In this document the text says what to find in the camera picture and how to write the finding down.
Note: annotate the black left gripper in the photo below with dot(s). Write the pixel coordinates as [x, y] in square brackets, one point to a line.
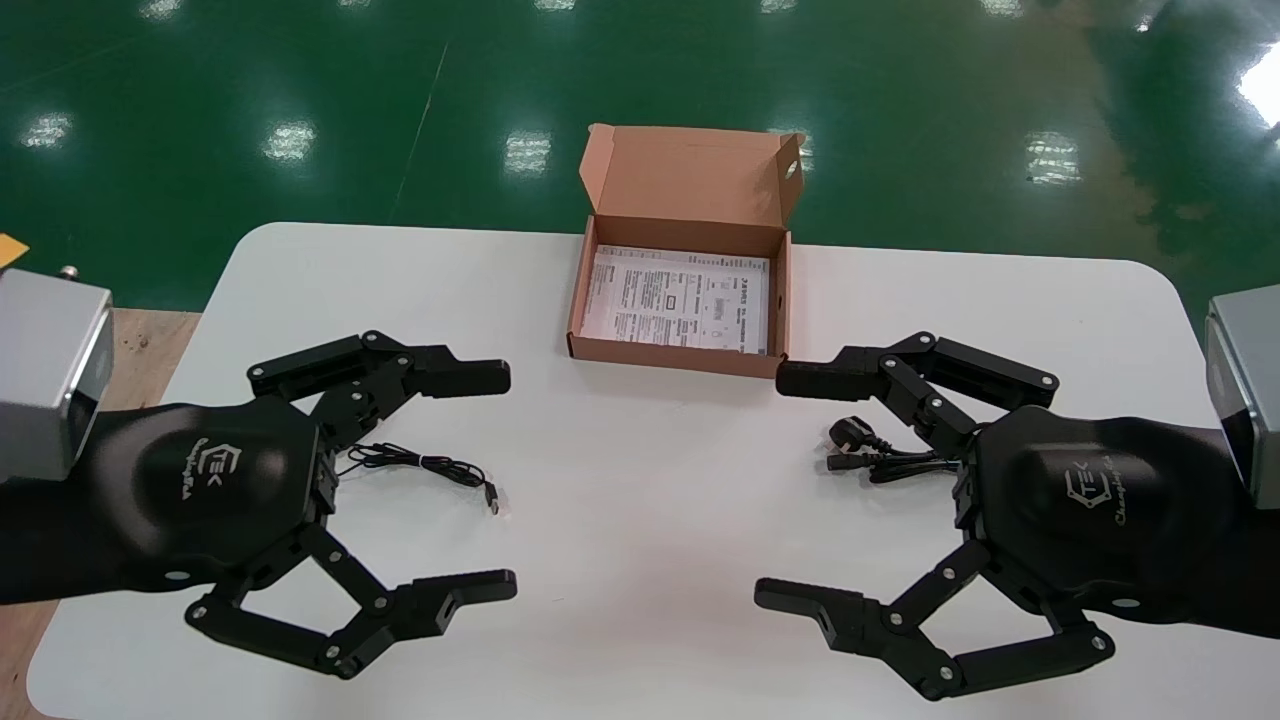
[220, 490]

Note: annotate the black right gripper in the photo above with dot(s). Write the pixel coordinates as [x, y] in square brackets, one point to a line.
[1090, 500]

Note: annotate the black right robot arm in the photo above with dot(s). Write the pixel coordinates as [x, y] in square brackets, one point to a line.
[1255, 570]

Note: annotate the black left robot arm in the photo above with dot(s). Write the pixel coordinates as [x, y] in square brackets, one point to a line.
[50, 530]

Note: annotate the brown cardboard storage box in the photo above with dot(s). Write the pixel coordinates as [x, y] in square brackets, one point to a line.
[690, 180]

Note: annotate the white printed manual sheet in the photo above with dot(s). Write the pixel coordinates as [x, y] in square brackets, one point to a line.
[670, 300]

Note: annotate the yellow floor marker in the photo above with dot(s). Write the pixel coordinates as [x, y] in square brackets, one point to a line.
[10, 250]

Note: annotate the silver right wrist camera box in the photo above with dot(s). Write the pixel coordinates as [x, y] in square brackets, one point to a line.
[1250, 390]

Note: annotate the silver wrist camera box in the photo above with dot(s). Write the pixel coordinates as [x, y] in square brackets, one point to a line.
[1250, 390]
[45, 370]

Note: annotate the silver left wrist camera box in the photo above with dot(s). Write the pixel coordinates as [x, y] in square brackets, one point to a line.
[45, 370]

